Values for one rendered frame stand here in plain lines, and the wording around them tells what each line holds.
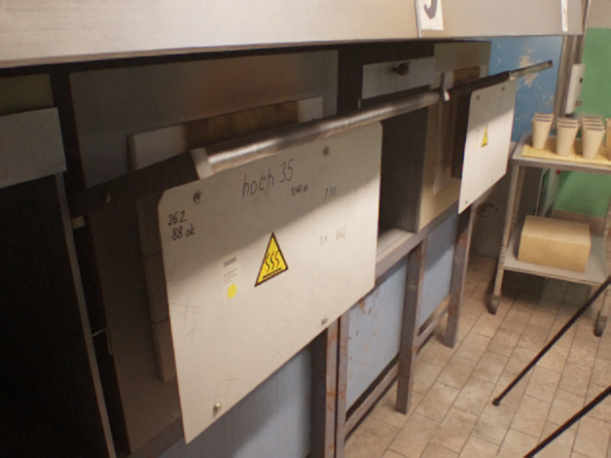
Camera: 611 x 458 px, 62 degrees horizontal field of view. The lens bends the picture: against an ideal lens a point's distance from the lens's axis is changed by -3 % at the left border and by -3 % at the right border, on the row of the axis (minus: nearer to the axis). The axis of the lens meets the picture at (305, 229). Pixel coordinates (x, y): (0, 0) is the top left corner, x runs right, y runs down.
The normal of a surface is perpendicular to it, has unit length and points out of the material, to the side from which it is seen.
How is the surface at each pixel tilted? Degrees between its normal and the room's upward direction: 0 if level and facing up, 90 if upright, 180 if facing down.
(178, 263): 90
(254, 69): 90
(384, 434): 0
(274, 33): 80
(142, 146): 90
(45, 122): 90
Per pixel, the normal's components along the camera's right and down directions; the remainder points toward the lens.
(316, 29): 0.81, 0.04
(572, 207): -0.56, 0.30
